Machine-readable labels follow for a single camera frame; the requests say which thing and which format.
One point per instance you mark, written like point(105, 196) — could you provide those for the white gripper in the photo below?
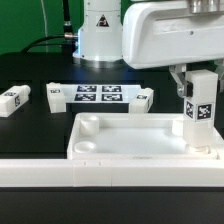
point(166, 33)

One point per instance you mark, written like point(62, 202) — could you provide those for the white front fence bar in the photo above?
point(111, 173)

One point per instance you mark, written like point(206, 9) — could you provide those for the white tag mat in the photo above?
point(93, 93)

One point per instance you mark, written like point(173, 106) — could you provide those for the white desk top tray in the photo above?
point(135, 136)

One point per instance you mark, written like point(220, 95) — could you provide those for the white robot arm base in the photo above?
point(100, 36)

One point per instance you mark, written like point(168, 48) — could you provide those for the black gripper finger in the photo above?
point(220, 71)

